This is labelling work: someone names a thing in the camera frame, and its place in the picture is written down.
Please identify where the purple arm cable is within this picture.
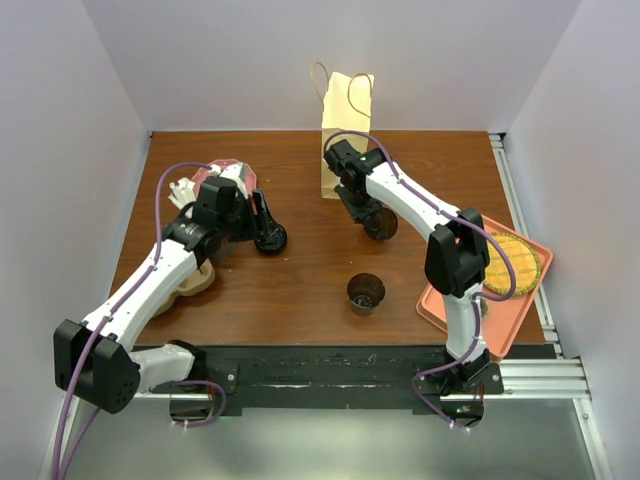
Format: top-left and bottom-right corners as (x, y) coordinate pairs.
(49, 162), (229, 479)
(322, 130), (519, 431)

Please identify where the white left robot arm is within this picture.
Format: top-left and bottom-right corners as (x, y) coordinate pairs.
(53, 177), (287, 414)

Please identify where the black takeout coffee cup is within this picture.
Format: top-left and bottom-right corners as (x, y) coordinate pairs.
(347, 272), (386, 316)

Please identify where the white wrapped straws bundle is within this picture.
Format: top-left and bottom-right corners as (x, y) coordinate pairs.
(169, 177), (196, 210)

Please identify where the yellow woven coaster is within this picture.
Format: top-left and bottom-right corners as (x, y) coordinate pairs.
(484, 232), (541, 296)

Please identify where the aluminium frame rail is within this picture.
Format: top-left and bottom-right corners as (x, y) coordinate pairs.
(62, 357), (594, 401)

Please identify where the pink polka dot plate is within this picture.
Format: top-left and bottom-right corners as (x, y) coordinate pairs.
(191, 159), (257, 198)

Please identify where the salmon pink tray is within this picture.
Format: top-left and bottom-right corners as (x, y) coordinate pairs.
(416, 213), (555, 361)

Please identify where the yellow paper bag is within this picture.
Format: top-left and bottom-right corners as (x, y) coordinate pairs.
(311, 61), (374, 199)

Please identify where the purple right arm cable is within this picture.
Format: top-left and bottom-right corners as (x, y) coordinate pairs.
(322, 130), (519, 431)

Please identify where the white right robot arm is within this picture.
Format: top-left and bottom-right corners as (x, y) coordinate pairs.
(323, 139), (490, 393)

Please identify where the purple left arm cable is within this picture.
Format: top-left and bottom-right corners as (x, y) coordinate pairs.
(49, 162), (229, 479)

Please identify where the brown pulp cup carrier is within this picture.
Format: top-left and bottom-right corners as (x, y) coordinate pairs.
(152, 260), (216, 318)

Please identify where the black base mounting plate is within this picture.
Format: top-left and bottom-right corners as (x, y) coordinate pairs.
(149, 344), (504, 419)

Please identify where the black cup lid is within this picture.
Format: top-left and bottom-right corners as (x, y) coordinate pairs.
(254, 224), (288, 256)

